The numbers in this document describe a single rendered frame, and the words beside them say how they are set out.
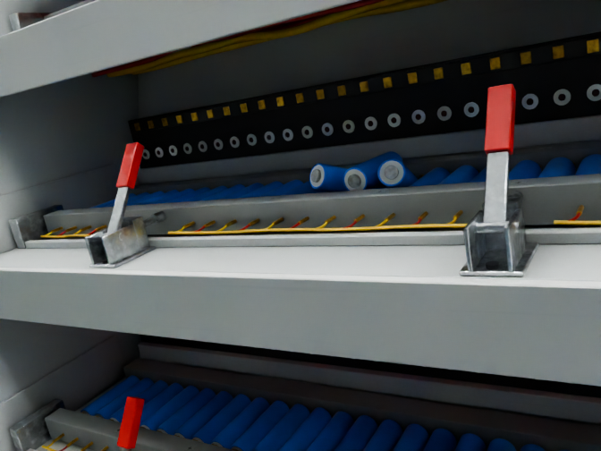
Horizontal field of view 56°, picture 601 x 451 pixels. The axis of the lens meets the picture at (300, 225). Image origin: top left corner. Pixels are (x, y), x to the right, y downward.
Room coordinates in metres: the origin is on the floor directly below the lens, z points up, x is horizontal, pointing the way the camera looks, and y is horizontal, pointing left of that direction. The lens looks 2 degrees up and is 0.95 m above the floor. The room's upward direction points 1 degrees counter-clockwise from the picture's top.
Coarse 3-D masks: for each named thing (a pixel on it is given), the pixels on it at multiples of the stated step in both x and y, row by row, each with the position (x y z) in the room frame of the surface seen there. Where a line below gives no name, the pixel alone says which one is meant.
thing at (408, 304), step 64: (576, 128) 0.38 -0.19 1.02; (64, 192) 0.57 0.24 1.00; (0, 256) 0.50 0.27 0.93; (64, 256) 0.45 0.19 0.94; (192, 256) 0.38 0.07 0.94; (256, 256) 0.35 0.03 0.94; (320, 256) 0.33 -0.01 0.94; (384, 256) 0.31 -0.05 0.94; (448, 256) 0.29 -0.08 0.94; (576, 256) 0.25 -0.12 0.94; (64, 320) 0.43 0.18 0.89; (128, 320) 0.39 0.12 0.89; (192, 320) 0.35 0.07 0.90; (256, 320) 0.32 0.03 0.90; (320, 320) 0.30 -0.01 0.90; (384, 320) 0.28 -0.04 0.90; (448, 320) 0.26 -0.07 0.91; (512, 320) 0.24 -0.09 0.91; (576, 320) 0.23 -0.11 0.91
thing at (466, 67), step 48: (528, 48) 0.38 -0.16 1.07; (576, 48) 0.37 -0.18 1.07; (288, 96) 0.49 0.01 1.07; (336, 96) 0.46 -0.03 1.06; (384, 96) 0.45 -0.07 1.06; (432, 96) 0.43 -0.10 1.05; (480, 96) 0.41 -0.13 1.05; (576, 96) 0.38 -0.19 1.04; (144, 144) 0.60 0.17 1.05; (192, 144) 0.56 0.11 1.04; (240, 144) 0.53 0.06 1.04; (288, 144) 0.51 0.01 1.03; (336, 144) 0.48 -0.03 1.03
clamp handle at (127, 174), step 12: (132, 144) 0.42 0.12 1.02; (132, 156) 0.41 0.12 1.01; (132, 168) 0.41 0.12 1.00; (120, 180) 0.41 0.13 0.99; (132, 180) 0.41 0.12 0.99; (120, 192) 0.41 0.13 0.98; (120, 204) 0.41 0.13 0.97; (120, 216) 0.40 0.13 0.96; (108, 228) 0.40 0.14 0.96; (120, 228) 0.40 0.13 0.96
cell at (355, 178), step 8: (392, 152) 0.41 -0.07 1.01; (368, 160) 0.38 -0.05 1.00; (376, 160) 0.38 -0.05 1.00; (384, 160) 0.39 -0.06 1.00; (400, 160) 0.41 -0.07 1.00; (352, 168) 0.37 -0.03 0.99; (360, 168) 0.36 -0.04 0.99; (368, 168) 0.37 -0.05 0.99; (376, 168) 0.38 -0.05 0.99; (344, 176) 0.37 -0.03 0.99; (352, 176) 0.36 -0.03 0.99; (360, 176) 0.36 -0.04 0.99; (368, 176) 0.36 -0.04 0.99; (376, 176) 0.37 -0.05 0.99; (344, 184) 0.37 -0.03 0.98; (352, 184) 0.37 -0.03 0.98; (360, 184) 0.37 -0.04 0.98; (368, 184) 0.37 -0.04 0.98; (376, 184) 0.38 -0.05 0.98
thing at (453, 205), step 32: (320, 192) 0.38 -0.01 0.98; (352, 192) 0.36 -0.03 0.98; (384, 192) 0.34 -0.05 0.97; (416, 192) 0.33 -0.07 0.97; (448, 192) 0.32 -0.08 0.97; (480, 192) 0.31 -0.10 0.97; (544, 192) 0.29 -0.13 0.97; (576, 192) 0.28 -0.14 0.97; (64, 224) 0.51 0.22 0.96; (96, 224) 0.49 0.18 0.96; (160, 224) 0.45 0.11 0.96; (192, 224) 0.43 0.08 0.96; (224, 224) 0.41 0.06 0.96; (256, 224) 0.40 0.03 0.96; (288, 224) 0.38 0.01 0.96; (320, 224) 0.37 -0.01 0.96; (352, 224) 0.34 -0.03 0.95; (384, 224) 0.33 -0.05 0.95; (416, 224) 0.32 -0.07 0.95; (448, 224) 0.31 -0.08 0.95; (544, 224) 0.30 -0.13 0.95; (576, 224) 0.27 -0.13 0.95
